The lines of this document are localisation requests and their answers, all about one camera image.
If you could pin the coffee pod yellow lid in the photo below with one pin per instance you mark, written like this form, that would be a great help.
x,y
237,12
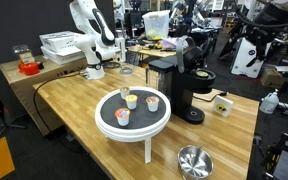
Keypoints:
x,y
131,102

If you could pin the black metal cart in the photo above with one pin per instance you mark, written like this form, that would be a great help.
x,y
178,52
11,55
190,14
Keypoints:
x,y
284,163

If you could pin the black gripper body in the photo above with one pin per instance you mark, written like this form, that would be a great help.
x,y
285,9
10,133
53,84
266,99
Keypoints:
x,y
274,20

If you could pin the stainless steel pot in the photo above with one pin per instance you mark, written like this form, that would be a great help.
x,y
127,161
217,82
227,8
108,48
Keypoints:
x,y
195,163

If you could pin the black tripod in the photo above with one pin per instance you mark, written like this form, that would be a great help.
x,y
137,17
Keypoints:
x,y
6,124

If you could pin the lavender cloth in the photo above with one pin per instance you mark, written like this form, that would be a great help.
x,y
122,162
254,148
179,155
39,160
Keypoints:
x,y
169,43

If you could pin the white box yellow label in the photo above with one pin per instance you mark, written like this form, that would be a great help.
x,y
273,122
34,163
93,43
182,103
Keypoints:
x,y
223,106

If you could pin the black coffee maker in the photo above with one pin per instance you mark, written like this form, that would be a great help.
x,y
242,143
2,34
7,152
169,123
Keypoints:
x,y
184,93

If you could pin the clear plastic storage bin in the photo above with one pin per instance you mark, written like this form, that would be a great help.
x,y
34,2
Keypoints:
x,y
155,25

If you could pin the clear plastic container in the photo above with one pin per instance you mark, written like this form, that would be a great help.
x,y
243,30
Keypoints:
x,y
23,53

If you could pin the red bowl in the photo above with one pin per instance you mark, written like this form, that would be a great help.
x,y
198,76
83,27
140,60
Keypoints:
x,y
29,69

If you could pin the coffee pod pink lid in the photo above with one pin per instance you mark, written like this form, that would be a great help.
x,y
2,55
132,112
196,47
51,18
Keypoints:
x,y
152,104

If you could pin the beige wooden cabinet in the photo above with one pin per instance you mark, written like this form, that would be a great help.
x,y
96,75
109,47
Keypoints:
x,y
20,86

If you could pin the coffee pod orange red lid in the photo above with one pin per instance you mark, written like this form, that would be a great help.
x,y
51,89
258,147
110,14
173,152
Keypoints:
x,y
122,117

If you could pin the white flat box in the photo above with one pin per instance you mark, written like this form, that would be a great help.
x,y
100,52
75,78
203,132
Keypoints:
x,y
62,56
59,40

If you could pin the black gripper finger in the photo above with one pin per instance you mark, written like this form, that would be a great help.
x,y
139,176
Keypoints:
x,y
271,40
254,50

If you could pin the cardboard box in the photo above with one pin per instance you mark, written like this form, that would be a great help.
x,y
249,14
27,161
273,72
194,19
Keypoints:
x,y
272,78

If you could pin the wooden background table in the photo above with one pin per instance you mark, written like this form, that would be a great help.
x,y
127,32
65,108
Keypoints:
x,y
157,53

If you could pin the white round stand black top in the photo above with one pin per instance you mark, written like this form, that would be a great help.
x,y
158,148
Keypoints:
x,y
140,116

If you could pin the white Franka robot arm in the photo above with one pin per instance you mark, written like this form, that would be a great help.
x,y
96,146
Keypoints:
x,y
90,43

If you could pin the white plastic bottle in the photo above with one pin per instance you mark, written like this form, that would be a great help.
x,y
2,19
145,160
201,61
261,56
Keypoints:
x,y
269,103

